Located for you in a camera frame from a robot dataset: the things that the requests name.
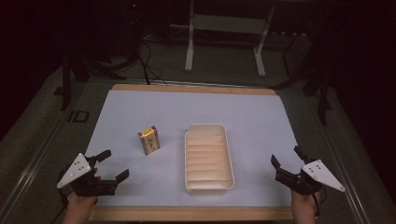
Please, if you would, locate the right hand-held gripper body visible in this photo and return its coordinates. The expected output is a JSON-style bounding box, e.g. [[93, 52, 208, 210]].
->
[[275, 159, 347, 197]]

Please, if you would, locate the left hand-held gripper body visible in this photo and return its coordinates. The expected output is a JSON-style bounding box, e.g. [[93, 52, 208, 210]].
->
[[56, 152, 120, 198]]

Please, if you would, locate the yellow printed carton box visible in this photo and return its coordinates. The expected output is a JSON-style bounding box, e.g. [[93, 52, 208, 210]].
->
[[137, 125, 162, 156]]

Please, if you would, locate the cream ribbed plastic tray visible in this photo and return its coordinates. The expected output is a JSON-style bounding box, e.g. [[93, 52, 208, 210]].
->
[[184, 122, 235, 194]]

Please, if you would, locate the person's left hand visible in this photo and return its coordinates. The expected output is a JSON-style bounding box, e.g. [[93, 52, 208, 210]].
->
[[65, 191, 99, 217]]

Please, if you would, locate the person's right hand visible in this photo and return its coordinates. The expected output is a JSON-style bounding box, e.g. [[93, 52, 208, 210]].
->
[[290, 189, 321, 218]]

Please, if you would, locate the black metal stand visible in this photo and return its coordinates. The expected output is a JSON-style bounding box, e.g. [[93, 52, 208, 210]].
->
[[52, 52, 127, 112], [270, 32, 333, 126]]

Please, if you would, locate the pale blue table sheet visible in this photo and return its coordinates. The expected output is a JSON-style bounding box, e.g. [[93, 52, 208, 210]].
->
[[84, 90, 304, 208]]

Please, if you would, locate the dark equipment tower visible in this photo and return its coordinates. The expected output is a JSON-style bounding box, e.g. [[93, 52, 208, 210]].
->
[[122, 0, 146, 59]]

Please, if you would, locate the white metal stand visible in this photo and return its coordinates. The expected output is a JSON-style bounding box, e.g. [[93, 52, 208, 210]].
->
[[170, 0, 276, 78]]

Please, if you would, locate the metal floor rail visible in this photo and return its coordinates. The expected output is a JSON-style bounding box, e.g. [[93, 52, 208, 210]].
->
[[306, 94, 373, 224], [0, 119, 64, 220]]

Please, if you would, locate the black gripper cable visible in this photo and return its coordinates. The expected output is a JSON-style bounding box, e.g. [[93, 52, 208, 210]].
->
[[313, 186, 327, 219]]

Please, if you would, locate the black rectangular floor bracket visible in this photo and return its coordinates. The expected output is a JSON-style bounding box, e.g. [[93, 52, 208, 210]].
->
[[68, 109, 91, 123]]

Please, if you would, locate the black floor cable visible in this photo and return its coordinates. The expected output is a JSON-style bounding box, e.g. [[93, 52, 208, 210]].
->
[[135, 39, 169, 86]]

